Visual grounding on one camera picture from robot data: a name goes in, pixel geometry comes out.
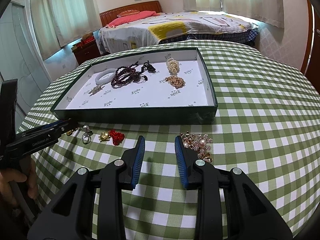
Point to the small gold charm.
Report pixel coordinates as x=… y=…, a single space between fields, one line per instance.
x=68 y=131

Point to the blue plaid bed cover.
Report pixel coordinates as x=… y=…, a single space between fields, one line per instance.
x=225 y=36

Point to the gold charm with red beads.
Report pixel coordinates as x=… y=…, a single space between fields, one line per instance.
x=105 y=136

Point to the dark wooden nightstand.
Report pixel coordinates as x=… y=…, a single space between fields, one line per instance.
x=86 y=53

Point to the red box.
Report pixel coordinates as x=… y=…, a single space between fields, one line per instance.
x=88 y=40

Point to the green flat box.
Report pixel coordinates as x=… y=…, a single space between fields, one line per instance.
x=76 y=46

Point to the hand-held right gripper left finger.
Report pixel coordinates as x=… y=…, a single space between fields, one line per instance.
x=138 y=160

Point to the patterned white bedsheet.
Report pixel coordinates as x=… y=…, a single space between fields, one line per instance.
x=175 y=27

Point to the brown round item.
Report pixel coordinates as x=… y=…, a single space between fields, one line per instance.
x=86 y=36

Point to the wooden door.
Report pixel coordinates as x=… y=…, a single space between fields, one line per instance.
x=311 y=42

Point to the pale jade bangle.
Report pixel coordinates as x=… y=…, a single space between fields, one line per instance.
x=98 y=78

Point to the gold pearl flower brooch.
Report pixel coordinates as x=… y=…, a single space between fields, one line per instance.
x=202 y=143

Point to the dark green shallow box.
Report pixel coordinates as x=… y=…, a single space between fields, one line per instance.
x=150 y=97

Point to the frosted glass sliding wardrobe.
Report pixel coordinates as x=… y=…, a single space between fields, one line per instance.
x=22 y=55

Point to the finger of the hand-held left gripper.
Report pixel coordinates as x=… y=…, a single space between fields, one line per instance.
x=50 y=125
x=70 y=128

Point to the silver leaf brooch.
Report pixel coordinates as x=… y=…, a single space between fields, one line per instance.
x=96 y=89

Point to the red embroidered pillow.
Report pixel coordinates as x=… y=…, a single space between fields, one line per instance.
x=127 y=13

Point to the person's left hand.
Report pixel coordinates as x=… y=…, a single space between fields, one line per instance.
x=31 y=180

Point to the pink pillow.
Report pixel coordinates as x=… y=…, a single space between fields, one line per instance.
x=135 y=18

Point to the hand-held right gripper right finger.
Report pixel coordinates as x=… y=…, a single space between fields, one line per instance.
x=181 y=160

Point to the green checked tablecloth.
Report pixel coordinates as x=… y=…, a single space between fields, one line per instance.
x=250 y=130

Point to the wooden bed headboard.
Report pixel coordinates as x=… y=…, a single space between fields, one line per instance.
x=125 y=7

